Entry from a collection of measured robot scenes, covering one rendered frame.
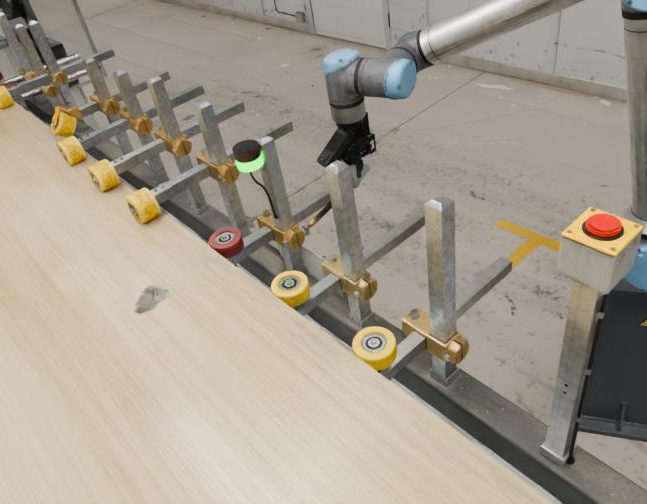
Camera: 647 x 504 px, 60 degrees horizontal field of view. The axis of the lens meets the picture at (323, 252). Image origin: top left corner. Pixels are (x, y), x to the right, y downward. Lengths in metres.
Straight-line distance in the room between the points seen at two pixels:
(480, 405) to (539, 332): 1.11
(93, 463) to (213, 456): 0.21
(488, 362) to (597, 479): 1.08
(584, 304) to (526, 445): 0.40
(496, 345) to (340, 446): 1.37
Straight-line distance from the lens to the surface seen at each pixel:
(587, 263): 0.78
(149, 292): 1.30
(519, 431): 1.19
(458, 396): 1.22
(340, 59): 1.41
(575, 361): 0.94
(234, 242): 1.34
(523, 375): 2.16
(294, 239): 1.39
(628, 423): 2.08
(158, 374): 1.13
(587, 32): 3.82
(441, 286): 1.03
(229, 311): 1.18
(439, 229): 0.94
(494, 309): 2.36
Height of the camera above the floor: 1.70
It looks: 39 degrees down
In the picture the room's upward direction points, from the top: 12 degrees counter-clockwise
